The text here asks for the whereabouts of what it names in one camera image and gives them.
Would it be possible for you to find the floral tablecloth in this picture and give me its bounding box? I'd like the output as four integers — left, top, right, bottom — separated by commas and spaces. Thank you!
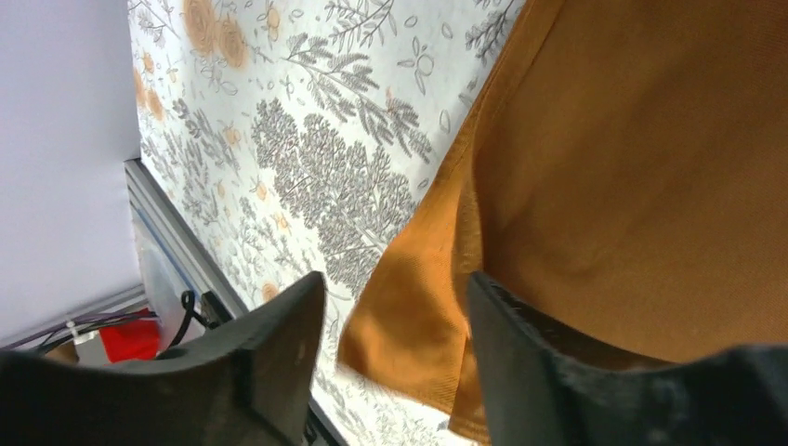
126, 1, 523, 445

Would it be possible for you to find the orange cloth napkin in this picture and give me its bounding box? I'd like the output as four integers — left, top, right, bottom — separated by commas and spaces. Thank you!
337, 1, 787, 445

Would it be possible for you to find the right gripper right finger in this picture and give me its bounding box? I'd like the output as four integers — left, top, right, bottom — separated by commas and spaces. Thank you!
467, 272, 787, 445

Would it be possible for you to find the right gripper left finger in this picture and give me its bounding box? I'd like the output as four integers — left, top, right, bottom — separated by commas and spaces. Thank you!
1, 271, 325, 445

